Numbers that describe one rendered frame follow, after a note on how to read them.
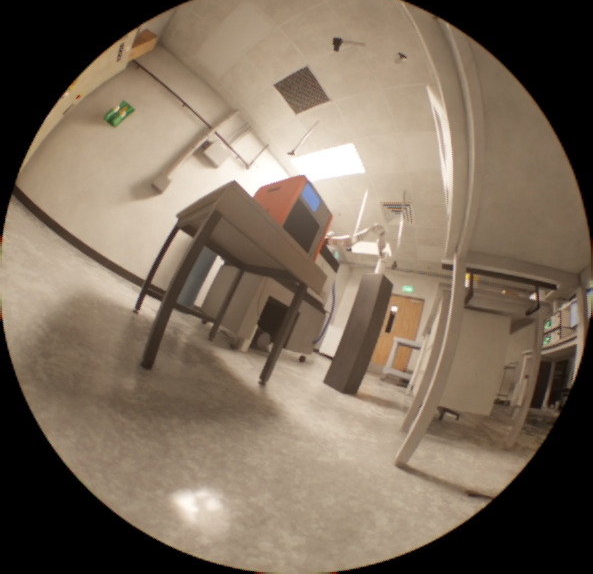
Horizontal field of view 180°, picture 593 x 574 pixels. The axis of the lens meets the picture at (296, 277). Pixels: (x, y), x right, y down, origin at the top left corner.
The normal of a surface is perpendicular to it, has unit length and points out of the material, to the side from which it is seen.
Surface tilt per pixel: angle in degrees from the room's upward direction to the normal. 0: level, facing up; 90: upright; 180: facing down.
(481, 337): 90
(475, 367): 90
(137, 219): 90
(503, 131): 180
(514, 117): 180
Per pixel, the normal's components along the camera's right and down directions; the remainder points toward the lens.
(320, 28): -0.38, 0.89
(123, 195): 0.76, 0.14
